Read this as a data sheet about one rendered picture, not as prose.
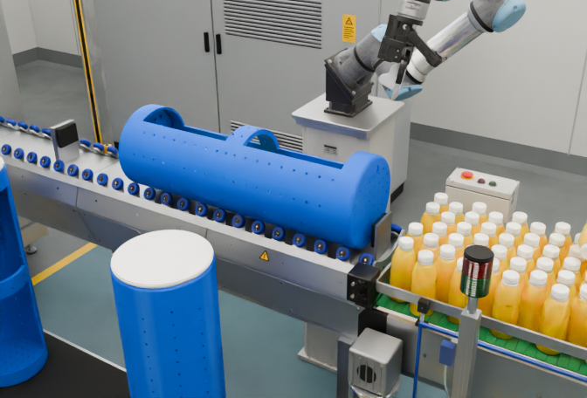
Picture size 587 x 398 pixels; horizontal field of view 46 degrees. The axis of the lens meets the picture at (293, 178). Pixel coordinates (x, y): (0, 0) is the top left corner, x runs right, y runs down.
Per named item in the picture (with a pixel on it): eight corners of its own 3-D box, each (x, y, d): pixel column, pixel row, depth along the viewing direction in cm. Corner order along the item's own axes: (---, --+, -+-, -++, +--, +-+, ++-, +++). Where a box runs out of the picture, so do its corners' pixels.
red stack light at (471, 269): (466, 259, 153) (468, 244, 151) (495, 268, 150) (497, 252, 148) (457, 274, 148) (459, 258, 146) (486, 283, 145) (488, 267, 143)
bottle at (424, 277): (405, 312, 185) (408, 261, 179) (415, 300, 191) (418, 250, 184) (428, 320, 182) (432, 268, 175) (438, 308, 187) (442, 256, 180)
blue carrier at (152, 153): (176, 163, 260) (168, 92, 246) (390, 222, 219) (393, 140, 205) (123, 196, 238) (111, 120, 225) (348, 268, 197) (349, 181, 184)
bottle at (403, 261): (389, 302, 189) (394, 250, 182) (387, 289, 195) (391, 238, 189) (413, 304, 189) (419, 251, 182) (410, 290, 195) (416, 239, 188)
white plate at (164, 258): (227, 268, 182) (227, 272, 182) (195, 221, 204) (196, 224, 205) (122, 296, 171) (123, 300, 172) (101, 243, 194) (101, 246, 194)
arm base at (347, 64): (344, 49, 253) (362, 32, 247) (370, 79, 255) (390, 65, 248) (328, 63, 242) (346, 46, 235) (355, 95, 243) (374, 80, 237)
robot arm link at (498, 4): (385, 70, 244) (514, -29, 211) (403, 106, 241) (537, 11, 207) (366, 70, 235) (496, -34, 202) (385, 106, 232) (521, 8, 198)
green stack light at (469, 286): (465, 277, 155) (466, 260, 153) (493, 286, 152) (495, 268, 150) (455, 292, 150) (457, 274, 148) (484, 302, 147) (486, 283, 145)
